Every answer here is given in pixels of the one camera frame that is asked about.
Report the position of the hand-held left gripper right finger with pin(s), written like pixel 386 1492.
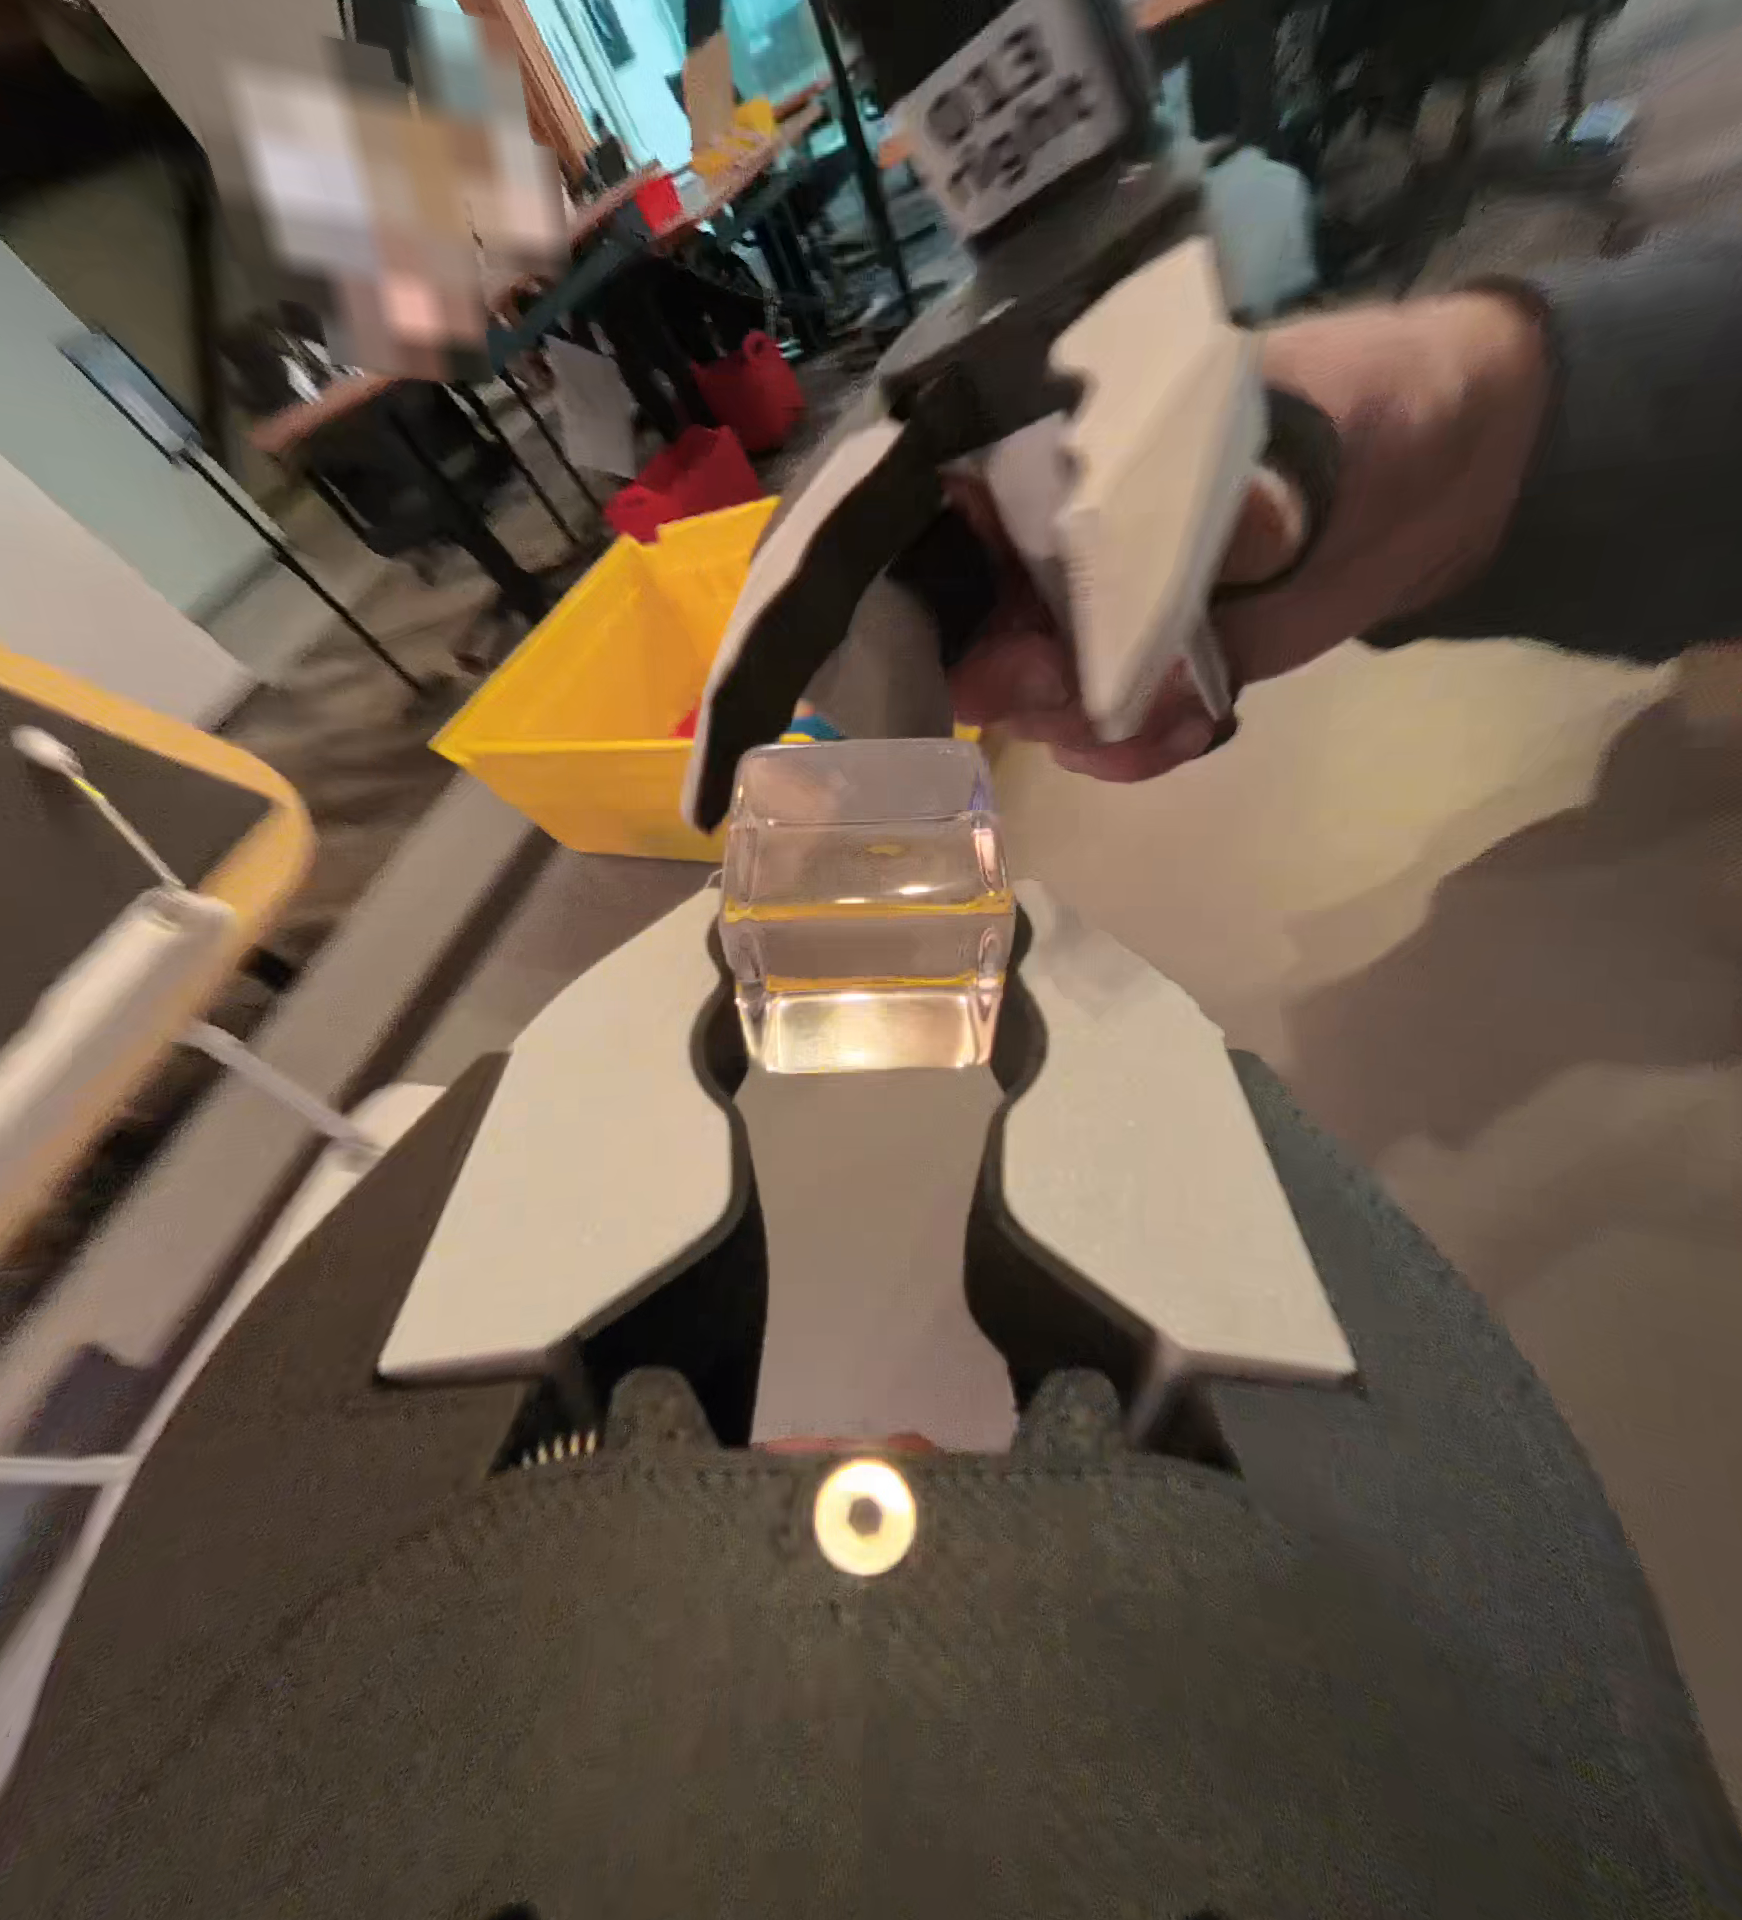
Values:
pixel 1157 1201

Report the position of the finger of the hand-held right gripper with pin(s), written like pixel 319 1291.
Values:
pixel 796 644
pixel 1141 494

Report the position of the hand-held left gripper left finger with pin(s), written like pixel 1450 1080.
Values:
pixel 570 1201

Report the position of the clear acrylic cube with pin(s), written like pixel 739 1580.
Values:
pixel 865 900

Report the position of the person's right forearm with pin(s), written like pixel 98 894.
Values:
pixel 1680 451

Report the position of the person's right hand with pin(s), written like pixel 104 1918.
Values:
pixel 1411 451

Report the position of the red bag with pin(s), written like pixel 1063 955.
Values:
pixel 750 390
pixel 685 481

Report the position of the yellow plastic bin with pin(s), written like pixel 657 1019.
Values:
pixel 586 705

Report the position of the white paper sheet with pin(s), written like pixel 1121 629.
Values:
pixel 594 404

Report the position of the wooden table with black legs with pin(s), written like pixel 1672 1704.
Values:
pixel 361 435

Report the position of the white bar on board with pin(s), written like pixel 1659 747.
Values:
pixel 46 1065

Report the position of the black board with wooden edge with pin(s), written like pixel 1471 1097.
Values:
pixel 46 871

